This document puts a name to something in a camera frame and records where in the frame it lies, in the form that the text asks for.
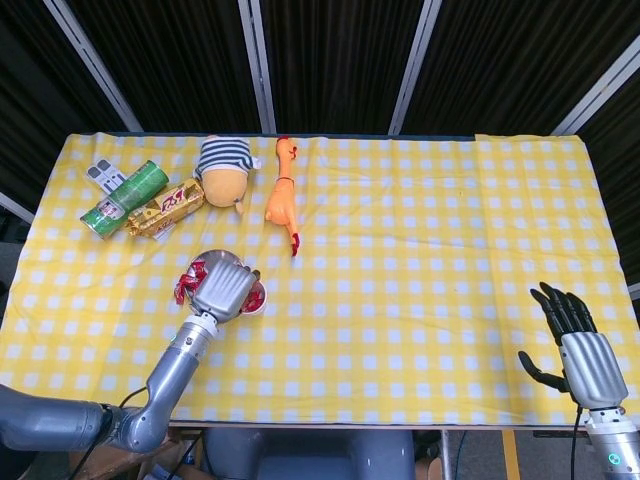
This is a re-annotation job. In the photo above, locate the brown cardboard box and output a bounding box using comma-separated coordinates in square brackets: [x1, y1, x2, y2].
[64, 427, 201, 480]

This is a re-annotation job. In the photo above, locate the yellow white checkered tablecloth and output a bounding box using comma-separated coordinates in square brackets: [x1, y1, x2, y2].
[0, 132, 640, 426]

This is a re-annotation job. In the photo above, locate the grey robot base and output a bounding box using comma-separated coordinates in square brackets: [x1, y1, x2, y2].
[202, 427, 416, 480]

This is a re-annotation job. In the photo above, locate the black pleated curtain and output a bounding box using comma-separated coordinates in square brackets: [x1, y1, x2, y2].
[0, 0, 640, 301]

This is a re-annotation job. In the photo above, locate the white paper cup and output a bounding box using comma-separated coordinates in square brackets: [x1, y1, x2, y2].
[239, 279, 269, 317]

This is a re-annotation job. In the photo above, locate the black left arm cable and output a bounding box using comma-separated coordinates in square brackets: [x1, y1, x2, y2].
[69, 387, 151, 480]

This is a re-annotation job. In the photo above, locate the yellow plush toy striped shirt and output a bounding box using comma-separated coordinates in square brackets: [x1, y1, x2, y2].
[192, 134, 264, 216]

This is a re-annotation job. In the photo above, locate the orange rubber chicken toy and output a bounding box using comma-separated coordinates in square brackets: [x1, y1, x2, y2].
[263, 135, 302, 258]

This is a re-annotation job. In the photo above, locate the metal table leg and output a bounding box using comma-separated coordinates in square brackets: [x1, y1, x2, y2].
[439, 428, 454, 480]

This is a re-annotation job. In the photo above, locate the right grey five-finger robot hand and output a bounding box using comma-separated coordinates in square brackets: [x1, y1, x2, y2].
[517, 281, 629, 412]

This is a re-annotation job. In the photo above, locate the left grey five-finger robot hand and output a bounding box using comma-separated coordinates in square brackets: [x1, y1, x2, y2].
[191, 259, 262, 325]

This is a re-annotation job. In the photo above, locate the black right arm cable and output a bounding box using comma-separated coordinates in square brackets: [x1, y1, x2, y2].
[567, 404, 584, 480]

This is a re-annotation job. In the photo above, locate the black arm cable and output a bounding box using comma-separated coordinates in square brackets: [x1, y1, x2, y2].
[69, 387, 151, 480]
[567, 404, 584, 480]

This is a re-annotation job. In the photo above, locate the green chip can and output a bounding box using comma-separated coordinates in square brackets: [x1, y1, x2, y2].
[79, 159, 171, 241]

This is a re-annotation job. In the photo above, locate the gold biscuit pack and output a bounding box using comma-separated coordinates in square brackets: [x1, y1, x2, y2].
[123, 177, 207, 240]

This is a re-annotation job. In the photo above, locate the white card with grey pads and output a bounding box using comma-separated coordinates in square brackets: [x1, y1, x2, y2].
[85, 158, 129, 195]

